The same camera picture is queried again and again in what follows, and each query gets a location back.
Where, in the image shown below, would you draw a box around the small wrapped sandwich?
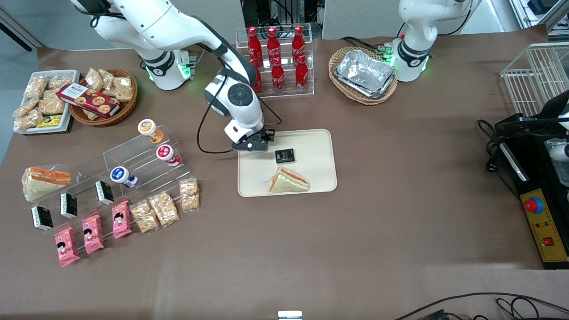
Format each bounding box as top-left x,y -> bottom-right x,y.
267,166 -> 310,194

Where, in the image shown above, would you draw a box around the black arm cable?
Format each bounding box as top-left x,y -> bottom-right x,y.
196,42 -> 283,155

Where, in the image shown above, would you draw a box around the clear acrylic snack stand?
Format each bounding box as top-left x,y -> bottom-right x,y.
24,153 -> 134,232

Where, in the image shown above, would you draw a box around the blue gum bottle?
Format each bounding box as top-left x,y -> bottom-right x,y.
110,166 -> 139,188

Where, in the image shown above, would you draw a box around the grey base cable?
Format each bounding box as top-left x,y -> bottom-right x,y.
178,44 -> 207,68

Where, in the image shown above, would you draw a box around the red gum bottle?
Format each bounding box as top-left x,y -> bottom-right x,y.
156,144 -> 182,168

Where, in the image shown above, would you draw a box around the black equipment rack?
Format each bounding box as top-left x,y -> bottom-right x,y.
241,0 -> 323,40

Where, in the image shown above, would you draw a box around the white plastic bin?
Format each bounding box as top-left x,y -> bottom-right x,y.
13,70 -> 81,134

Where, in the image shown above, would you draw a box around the clear acrylic bottle rack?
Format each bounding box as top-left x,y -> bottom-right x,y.
235,23 -> 315,100

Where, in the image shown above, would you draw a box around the red cookie box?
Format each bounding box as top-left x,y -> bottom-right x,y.
56,83 -> 121,118

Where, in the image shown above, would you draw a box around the red emergency stop button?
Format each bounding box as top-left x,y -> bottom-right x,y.
523,196 -> 544,214

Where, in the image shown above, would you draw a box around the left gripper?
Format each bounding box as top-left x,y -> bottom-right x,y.
495,89 -> 569,136

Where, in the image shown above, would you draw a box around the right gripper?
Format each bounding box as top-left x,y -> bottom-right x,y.
224,116 -> 276,152

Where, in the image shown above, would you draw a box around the clear cracker bag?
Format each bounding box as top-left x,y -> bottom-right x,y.
148,191 -> 180,228
179,178 -> 200,212
130,200 -> 160,234

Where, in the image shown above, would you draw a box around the yellow snack pack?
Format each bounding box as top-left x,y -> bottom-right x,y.
35,114 -> 63,130

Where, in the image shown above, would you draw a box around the red cola bottle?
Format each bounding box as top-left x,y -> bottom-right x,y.
247,26 -> 264,68
271,57 -> 286,94
292,25 -> 306,65
295,54 -> 309,92
267,27 -> 281,67
252,58 -> 264,95

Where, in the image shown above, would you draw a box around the black cable with plug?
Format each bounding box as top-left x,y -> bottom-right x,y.
477,119 -> 521,198

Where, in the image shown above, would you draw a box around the pink snack pack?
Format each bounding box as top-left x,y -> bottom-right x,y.
54,227 -> 81,267
82,214 -> 104,255
112,200 -> 132,240

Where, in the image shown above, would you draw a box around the black yellow control box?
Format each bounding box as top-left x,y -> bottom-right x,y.
497,114 -> 569,270

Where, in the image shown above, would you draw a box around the beige serving tray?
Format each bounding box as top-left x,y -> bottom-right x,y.
237,129 -> 338,197

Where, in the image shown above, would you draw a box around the looped black floor cable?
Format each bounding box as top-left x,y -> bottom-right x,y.
496,296 -> 569,320

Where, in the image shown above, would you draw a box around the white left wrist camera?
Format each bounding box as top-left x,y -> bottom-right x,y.
549,142 -> 569,162

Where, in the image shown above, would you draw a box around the white wire basket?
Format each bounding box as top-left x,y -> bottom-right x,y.
500,42 -> 569,117

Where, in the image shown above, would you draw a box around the black base cables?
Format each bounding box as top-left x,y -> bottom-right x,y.
340,36 -> 403,56

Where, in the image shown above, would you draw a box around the large wrapped sandwich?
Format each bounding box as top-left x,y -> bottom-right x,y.
22,166 -> 72,202

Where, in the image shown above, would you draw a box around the small black box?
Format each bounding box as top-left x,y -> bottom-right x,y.
60,192 -> 79,219
95,180 -> 115,206
31,206 -> 54,232

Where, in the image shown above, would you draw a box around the clear acrylic gum stand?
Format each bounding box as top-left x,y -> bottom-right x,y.
103,124 -> 192,201

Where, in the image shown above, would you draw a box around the long black floor cable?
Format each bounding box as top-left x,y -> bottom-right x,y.
395,292 -> 569,320

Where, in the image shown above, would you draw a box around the brown wicker basket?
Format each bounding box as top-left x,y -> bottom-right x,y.
68,68 -> 139,128

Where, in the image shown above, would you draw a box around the grey metal shelf frame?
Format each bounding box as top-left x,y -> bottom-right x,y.
509,0 -> 569,44

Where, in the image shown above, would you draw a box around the light wicker basket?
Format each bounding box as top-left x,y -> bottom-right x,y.
329,46 -> 399,106

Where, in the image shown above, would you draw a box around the orange gum bottle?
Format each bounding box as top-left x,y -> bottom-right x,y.
137,119 -> 165,144

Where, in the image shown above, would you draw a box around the aluminium foil tray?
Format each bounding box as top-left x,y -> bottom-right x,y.
334,49 -> 396,99

